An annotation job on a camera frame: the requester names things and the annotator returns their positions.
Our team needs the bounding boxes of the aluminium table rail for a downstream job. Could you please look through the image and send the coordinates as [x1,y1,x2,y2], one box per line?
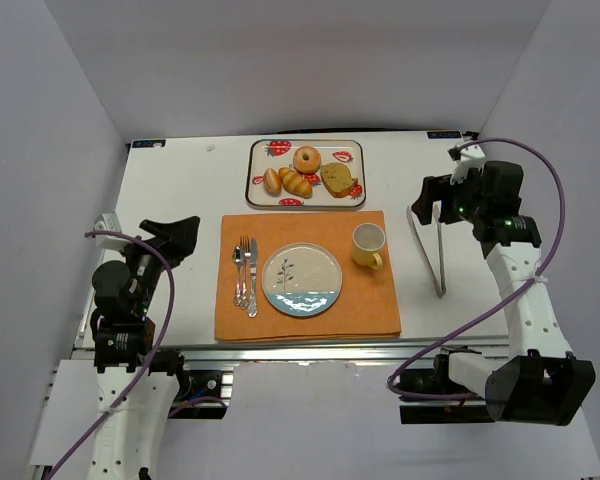
[69,335,509,370]

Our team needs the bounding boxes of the orange placemat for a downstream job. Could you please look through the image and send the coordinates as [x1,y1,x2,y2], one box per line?
[215,211,402,342]

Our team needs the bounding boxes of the silver knife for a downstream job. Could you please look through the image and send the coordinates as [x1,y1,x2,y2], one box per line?
[247,238,258,318]

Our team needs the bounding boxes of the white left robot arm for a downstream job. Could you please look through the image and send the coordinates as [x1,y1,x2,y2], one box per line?
[87,214,200,479]

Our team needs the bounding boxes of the small round bread roll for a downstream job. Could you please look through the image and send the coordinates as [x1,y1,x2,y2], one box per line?
[263,168,282,196]

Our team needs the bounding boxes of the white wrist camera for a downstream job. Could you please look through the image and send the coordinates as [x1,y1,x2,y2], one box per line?
[448,142,486,185]
[93,212,128,253]

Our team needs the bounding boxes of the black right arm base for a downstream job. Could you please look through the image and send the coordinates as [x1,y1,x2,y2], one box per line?
[396,346,493,425]

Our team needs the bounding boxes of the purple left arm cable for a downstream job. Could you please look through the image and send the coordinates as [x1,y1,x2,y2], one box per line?
[44,230,227,480]

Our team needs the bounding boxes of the strawberry pattern tray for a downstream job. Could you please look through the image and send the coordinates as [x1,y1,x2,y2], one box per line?
[245,138,367,210]

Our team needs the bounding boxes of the ceramic plate with leaf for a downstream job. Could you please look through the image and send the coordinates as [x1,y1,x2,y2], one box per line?
[261,242,343,318]

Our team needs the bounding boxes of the silver fork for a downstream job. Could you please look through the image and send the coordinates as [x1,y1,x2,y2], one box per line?
[239,235,251,309]

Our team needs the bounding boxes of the metal serving tongs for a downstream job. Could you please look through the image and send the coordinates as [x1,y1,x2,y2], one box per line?
[406,205,447,299]

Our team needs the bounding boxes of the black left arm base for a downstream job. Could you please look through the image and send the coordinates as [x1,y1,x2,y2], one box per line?
[149,349,227,420]

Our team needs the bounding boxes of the yellow mug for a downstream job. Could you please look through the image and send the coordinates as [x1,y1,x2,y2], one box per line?
[351,223,386,270]

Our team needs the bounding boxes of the glazed bagel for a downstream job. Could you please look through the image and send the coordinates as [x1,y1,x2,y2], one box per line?
[293,146,322,174]

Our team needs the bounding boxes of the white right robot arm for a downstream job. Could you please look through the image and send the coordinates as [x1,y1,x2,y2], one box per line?
[401,161,596,426]

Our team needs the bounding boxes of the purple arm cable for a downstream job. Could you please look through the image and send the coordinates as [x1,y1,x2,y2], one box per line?
[386,138,566,401]
[44,230,227,480]

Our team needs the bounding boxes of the silver spoon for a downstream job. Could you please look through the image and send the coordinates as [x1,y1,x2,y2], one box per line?
[233,245,244,306]

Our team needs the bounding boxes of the striped oblong bread roll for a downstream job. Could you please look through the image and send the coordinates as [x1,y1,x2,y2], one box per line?
[278,167,313,198]

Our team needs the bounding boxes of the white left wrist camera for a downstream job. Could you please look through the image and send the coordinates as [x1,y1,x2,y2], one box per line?
[93,212,128,253]

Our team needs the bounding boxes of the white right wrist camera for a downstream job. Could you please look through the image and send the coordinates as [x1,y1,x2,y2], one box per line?
[448,142,486,185]

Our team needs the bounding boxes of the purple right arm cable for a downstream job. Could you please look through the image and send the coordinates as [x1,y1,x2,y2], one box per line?
[386,138,566,401]

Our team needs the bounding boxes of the brown bread slice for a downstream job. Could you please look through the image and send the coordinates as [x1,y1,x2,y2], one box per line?
[320,163,358,198]

